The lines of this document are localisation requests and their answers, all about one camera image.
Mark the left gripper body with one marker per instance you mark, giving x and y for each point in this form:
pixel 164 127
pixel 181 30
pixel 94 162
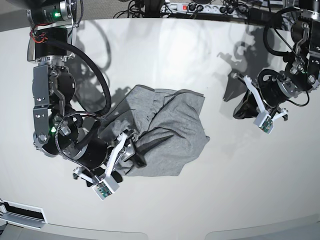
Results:
pixel 270 90

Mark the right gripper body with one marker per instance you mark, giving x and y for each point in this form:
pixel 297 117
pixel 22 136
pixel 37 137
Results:
pixel 103 157

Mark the grey t-shirt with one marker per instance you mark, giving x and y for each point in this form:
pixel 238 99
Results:
pixel 166 129

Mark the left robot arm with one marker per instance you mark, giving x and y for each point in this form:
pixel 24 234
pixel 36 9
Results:
pixel 302 71

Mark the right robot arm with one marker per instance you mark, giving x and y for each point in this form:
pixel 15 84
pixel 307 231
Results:
pixel 59 129

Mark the white power strip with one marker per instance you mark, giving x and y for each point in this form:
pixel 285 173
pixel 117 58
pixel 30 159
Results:
pixel 209 9

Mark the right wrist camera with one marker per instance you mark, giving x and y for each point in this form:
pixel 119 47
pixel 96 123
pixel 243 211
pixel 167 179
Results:
pixel 104 188

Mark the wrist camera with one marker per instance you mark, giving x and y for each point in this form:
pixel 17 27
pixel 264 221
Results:
pixel 104 188
pixel 264 122

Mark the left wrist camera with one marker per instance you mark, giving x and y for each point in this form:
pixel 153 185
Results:
pixel 264 122

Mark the white slotted bracket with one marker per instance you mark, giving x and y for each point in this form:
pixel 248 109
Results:
pixel 22 214

